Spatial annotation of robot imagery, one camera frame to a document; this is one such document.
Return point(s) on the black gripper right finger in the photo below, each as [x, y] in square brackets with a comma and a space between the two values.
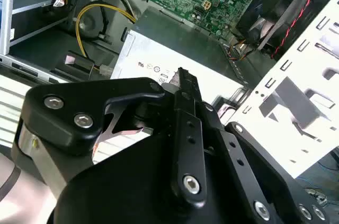
[250, 185]

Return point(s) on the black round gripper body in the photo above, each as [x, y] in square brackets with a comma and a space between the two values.
[119, 195]

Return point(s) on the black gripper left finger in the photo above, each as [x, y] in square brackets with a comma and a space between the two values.
[66, 97]

